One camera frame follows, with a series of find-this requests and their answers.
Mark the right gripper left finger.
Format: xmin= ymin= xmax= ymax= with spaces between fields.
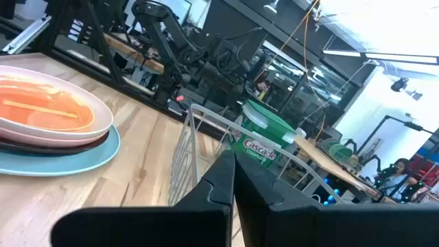
xmin=50 ymin=149 xmax=236 ymax=247

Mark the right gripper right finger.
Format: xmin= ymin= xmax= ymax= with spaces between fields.
xmin=235 ymin=152 xmax=439 ymax=247

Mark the white plate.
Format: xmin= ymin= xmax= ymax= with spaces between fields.
xmin=0 ymin=64 xmax=115 ymax=141

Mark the large light blue plate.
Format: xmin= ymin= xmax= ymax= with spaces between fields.
xmin=0 ymin=125 xmax=121 ymax=177

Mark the dark red black-rimmed plate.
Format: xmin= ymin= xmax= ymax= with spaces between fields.
xmin=0 ymin=132 xmax=110 ymax=156

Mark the pink plate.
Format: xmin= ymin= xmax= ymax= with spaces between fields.
xmin=0 ymin=126 xmax=104 ymax=149

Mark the orange plate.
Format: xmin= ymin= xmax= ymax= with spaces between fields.
xmin=0 ymin=77 xmax=95 ymax=133

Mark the wooden background table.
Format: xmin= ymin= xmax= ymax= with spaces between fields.
xmin=294 ymin=135 xmax=399 ymax=204

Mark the green Cascade detergent tub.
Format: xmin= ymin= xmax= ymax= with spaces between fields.
xmin=230 ymin=99 xmax=298 ymax=168

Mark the green background dish rack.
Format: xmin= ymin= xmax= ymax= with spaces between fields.
xmin=327 ymin=142 xmax=354 ymax=162

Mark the person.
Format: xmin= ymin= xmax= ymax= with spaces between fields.
xmin=375 ymin=157 xmax=429 ymax=203

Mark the ceiling light strip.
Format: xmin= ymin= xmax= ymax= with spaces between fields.
xmin=322 ymin=49 xmax=439 ymax=66

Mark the silver aluminium beam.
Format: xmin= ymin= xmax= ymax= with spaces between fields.
xmin=1 ymin=15 xmax=52 ymax=55

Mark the white wire dish rack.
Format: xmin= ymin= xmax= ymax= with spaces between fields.
xmin=167 ymin=104 xmax=346 ymax=207

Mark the black ceiling camera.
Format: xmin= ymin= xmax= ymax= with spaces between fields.
xmin=390 ymin=77 xmax=410 ymax=93

